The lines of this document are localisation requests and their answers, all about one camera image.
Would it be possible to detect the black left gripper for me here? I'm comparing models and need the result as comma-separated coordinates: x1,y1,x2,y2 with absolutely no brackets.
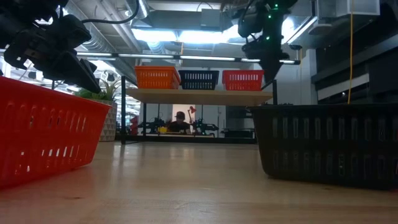
0,14,102,94

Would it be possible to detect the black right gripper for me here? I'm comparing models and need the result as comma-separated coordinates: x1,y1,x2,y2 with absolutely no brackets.
238,7,290,83

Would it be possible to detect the red slotted plastic basket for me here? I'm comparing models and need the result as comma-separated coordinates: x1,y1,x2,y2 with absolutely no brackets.
0,76,112,189
221,69,265,92

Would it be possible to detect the orange slotted plastic basket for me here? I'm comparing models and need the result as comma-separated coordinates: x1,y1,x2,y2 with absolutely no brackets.
134,65,182,90

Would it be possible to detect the black slotted plastic basket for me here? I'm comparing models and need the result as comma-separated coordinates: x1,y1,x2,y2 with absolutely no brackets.
178,70,220,91
247,103,398,191

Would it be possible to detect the potted plant triangle-pattern pot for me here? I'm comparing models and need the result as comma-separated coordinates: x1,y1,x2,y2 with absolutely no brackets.
74,77,122,142

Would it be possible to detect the long ceiling tube light bar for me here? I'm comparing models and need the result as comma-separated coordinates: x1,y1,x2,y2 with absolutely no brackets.
73,51,302,65

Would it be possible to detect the black low background table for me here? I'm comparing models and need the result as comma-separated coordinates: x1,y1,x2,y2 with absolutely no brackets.
223,105,256,139

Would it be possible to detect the small red background object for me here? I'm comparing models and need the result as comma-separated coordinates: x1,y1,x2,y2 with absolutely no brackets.
129,115,139,136

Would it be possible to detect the red desk lamp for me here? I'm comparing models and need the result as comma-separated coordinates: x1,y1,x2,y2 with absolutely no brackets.
187,105,198,125

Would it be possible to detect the person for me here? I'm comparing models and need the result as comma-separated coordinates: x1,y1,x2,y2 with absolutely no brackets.
167,111,192,134

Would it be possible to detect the silver spiral ceiling duct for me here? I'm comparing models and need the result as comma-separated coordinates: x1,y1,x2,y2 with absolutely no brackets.
63,0,140,85

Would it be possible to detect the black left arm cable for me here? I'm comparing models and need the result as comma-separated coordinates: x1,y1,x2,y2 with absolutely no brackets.
80,0,141,25

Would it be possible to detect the wooden shelf black metal frame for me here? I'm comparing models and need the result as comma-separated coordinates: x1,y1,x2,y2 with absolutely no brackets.
120,75,279,146

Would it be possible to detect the yellow hanging cable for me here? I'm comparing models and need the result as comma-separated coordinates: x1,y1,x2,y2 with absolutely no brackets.
347,0,354,105

